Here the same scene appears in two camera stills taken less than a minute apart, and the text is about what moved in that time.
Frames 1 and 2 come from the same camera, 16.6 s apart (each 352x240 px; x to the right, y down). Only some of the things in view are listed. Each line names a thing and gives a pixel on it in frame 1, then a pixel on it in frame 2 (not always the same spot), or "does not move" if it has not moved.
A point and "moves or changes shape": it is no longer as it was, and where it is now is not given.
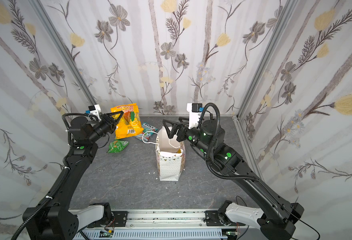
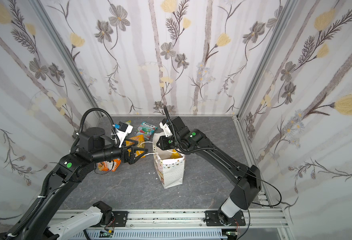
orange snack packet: x=129 y=124 to x=140 y=140
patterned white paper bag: x=170 y=156 moves or changes shape
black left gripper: x=108 y=123 to x=125 y=153
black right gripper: x=180 y=129 to x=164 y=142
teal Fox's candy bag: x=148 y=130 does not move
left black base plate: x=120 y=218 does not move
